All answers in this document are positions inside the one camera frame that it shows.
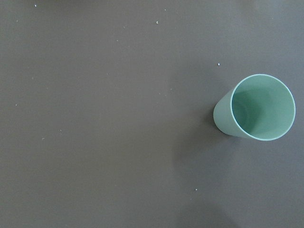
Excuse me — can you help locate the green cup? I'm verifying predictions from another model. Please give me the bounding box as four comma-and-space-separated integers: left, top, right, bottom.
213, 74, 296, 141

